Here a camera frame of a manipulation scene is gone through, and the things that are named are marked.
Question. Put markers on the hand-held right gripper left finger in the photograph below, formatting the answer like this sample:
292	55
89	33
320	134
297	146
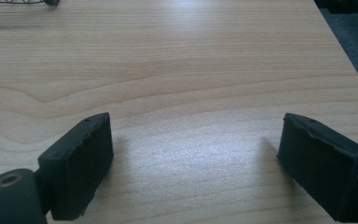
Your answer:
76	169

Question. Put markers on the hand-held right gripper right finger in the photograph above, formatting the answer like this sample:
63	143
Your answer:
326	169

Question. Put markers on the dark object at table edge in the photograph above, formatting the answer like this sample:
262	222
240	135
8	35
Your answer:
345	4

